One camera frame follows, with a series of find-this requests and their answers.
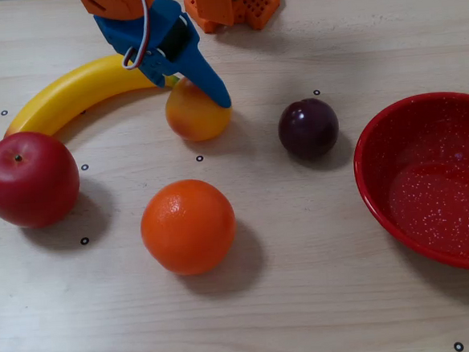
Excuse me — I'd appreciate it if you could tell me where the red white black gripper cable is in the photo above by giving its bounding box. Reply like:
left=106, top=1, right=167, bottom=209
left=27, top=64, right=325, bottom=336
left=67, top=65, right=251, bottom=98
left=117, top=0, right=154, bottom=71

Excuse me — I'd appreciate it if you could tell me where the yellow orange toy peach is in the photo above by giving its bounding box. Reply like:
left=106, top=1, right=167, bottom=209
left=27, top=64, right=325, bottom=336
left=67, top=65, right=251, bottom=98
left=162, top=74, right=235, bottom=145

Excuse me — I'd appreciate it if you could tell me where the dark purple toy plum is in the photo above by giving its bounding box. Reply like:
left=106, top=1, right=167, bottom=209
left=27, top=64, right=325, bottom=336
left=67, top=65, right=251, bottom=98
left=275, top=96, right=342, bottom=162

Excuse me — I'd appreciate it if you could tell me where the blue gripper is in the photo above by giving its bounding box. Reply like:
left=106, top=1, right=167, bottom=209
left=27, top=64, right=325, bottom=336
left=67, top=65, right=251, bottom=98
left=92, top=0, right=232, bottom=117

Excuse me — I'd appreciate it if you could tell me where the red speckled bowl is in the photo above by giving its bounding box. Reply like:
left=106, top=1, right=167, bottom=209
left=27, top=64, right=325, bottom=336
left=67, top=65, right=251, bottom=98
left=349, top=89, right=469, bottom=280

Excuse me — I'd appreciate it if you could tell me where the yellow toy banana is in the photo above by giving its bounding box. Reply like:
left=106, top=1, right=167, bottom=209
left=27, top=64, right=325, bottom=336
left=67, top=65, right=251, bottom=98
left=0, top=50, right=184, bottom=141

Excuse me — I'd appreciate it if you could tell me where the red toy apple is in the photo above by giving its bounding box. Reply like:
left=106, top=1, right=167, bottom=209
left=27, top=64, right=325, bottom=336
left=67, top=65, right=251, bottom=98
left=0, top=128, right=84, bottom=231

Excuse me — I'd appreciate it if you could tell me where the orange robot base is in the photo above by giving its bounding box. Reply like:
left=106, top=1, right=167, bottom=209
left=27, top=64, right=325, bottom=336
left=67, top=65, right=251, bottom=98
left=184, top=0, right=283, bottom=36

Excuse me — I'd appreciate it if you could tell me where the toy orange fruit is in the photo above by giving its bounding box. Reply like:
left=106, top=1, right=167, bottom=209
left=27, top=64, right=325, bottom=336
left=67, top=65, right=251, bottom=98
left=137, top=176, right=240, bottom=279

